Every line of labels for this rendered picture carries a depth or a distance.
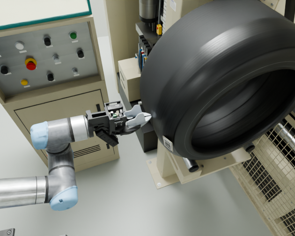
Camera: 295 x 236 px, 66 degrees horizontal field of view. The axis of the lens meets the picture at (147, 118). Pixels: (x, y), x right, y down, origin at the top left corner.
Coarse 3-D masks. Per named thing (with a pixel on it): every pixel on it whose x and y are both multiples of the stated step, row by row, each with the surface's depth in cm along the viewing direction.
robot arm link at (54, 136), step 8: (56, 120) 66; (64, 120) 66; (32, 128) 63; (40, 128) 63; (48, 128) 63; (56, 128) 64; (64, 128) 64; (32, 136) 62; (40, 136) 62; (48, 136) 63; (56, 136) 64; (64, 136) 65; (72, 136) 65; (40, 144) 63; (48, 144) 64; (56, 144) 65; (64, 144) 68; (56, 152) 68
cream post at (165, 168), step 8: (168, 0) 87; (176, 0) 81; (184, 0) 78; (192, 0) 79; (200, 0) 80; (208, 0) 81; (168, 8) 89; (176, 8) 83; (184, 8) 80; (192, 8) 81; (168, 16) 91; (176, 16) 85; (168, 24) 93; (160, 144) 160; (160, 152) 167; (160, 160) 174; (168, 160) 166; (160, 168) 182; (168, 168) 176
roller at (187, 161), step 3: (183, 159) 98; (186, 159) 96; (189, 159) 95; (186, 162) 96; (189, 162) 95; (192, 162) 94; (195, 162) 95; (186, 165) 96; (189, 165) 94; (192, 165) 94; (195, 165) 94; (189, 168) 94; (192, 168) 93; (195, 168) 94; (198, 168) 95; (189, 171) 95; (192, 171) 95
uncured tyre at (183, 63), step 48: (240, 0) 67; (192, 48) 62; (240, 48) 56; (288, 48) 58; (144, 96) 79; (192, 96) 61; (240, 96) 108; (288, 96) 89; (192, 144) 99; (240, 144) 92
